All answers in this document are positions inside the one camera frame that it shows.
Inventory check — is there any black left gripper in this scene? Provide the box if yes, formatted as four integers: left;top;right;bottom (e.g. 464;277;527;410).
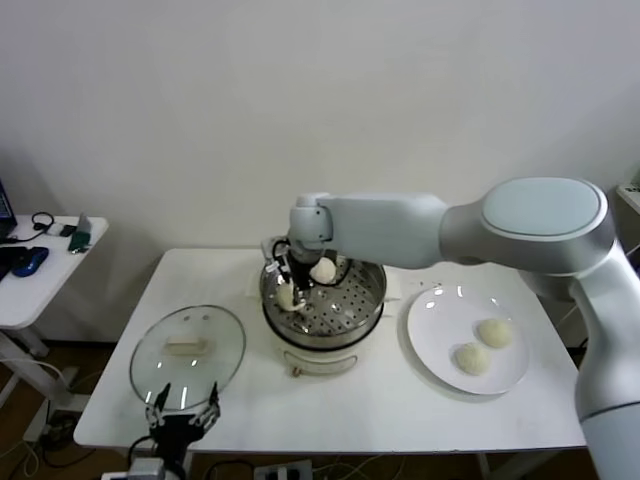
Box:
143;381;223;466

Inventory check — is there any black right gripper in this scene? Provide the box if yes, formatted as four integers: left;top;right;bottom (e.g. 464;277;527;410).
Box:
275;254;315;314

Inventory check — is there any white steamed baozi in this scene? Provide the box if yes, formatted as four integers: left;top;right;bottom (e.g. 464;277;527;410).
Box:
309;257;337;286
452;342;492;376
474;319;515;350
275;283;301;313

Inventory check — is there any round glass pot lid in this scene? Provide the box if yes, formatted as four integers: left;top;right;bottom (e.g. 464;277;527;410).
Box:
128;304;247;412

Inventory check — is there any stainless steel steamer basket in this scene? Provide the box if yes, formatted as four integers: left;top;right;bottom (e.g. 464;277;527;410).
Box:
244;233;403;337

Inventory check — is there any white electric cooker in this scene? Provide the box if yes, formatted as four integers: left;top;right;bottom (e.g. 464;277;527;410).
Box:
260;298;397;377

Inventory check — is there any white floor power strip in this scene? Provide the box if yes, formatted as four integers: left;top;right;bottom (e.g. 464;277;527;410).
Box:
253;461;315;480

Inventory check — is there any white round plate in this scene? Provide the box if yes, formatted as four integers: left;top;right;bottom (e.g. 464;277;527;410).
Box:
405;284;531;396

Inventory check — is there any white side table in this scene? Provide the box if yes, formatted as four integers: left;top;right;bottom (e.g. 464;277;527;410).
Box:
0;215;110;416

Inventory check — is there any green circuit board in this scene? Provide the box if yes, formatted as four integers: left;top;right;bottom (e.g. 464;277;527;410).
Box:
67;230;92;256

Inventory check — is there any blue computer mouse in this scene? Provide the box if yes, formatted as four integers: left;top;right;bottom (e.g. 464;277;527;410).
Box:
10;247;50;279

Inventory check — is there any black flat device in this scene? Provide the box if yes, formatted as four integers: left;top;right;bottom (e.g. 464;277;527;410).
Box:
0;247;26;281

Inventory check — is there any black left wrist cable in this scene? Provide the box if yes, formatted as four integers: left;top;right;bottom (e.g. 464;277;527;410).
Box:
128;436;157;464

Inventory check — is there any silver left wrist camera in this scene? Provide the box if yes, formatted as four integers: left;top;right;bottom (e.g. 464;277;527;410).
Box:
102;457;167;480

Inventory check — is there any white floor cable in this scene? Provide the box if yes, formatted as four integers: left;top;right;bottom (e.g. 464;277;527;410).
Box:
0;357;67;387

